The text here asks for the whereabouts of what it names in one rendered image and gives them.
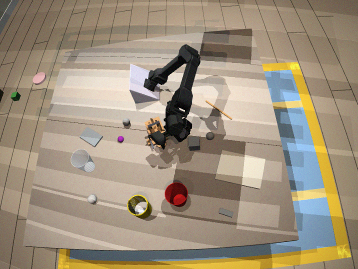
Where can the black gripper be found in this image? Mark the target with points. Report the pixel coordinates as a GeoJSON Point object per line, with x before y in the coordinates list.
{"type": "Point", "coordinates": [160, 138]}

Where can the dark purple ball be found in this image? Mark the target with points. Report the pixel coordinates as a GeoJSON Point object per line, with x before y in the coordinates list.
{"type": "Point", "coordinates": [120, 139]}

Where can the cream flat rectangular panel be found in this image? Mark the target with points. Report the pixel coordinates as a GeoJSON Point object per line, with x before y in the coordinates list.
{"type": "Point", "coordinates": [241, 169]}

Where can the dark red cup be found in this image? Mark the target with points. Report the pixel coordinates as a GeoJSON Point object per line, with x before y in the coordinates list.
{"type": "Point", "coordinates": [176, 194]}

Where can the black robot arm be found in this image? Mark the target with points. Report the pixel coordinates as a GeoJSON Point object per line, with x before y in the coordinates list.
{"type": "Point", "coordinates": [183, 96]}

